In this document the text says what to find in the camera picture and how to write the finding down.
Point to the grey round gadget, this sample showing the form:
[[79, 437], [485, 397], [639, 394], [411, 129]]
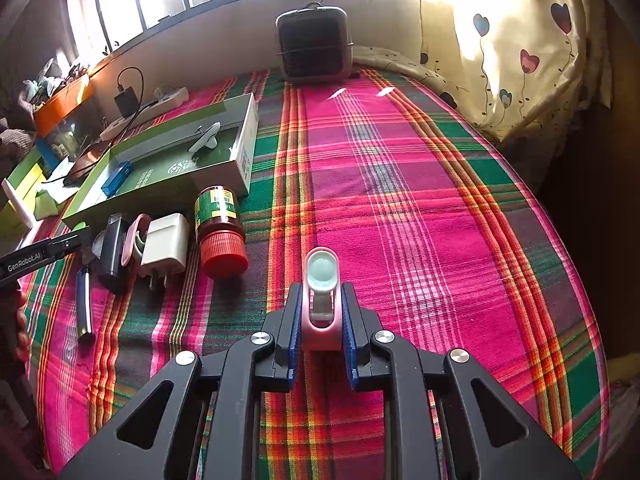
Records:
[[99, 246]]

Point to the black charger brick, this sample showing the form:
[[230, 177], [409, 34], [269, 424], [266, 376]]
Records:
[[126, 102]]

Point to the pink holder with clear disc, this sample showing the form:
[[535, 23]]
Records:
[[320, 337]]

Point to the pale green tissue paper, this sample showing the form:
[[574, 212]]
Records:
[[50, 204]]

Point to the black smartphone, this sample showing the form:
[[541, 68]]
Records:
[[82, 167]]

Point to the white power strip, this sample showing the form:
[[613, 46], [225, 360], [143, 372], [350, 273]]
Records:
[[155, 107]]

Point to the blue translucent usb tester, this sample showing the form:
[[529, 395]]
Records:
[[116, 178]]

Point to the orange storage box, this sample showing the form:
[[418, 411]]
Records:
[[62, 105]]

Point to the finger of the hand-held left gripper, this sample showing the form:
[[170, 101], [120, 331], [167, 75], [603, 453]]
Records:
[[70, 245]]

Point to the green round knob white base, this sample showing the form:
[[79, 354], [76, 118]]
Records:
[[204, 140]]

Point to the pink green plaid blanket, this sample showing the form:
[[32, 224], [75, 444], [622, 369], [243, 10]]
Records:
[[425, 240]]

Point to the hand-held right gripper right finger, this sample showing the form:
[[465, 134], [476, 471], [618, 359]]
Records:
[[350, 342]]

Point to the clutter on shelf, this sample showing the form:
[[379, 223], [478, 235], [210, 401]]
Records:
[[50, 77]]

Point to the white charger plug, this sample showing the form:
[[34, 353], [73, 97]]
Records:
[[165, 242]]

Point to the pink plastic hook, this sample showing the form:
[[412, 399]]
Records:
[[134, 240]]

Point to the blue carton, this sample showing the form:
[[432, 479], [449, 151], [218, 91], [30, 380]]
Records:
[[49, 154]]

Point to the person's left hand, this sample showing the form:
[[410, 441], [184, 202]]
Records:
[[22, 327]]

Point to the red-capped jar with green label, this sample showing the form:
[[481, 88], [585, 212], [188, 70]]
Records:
[[220, 230]]

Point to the silver rectangular lighter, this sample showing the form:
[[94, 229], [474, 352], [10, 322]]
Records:
[[114, 255]]

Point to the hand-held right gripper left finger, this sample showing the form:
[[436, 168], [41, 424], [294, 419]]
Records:
[[295, 332]]

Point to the shallow green cardboard box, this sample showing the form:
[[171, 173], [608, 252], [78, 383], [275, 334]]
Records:
[[165, 170]]

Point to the white plug in strip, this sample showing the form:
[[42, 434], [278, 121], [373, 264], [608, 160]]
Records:
[[161, 95]]

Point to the white plastic stand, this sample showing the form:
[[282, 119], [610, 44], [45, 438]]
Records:
[[20, 207]]

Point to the cream curtain with heart balloons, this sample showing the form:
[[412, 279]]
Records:
[[525, 35]]

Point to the grey desktop heater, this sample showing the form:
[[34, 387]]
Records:
[[312, 40]]

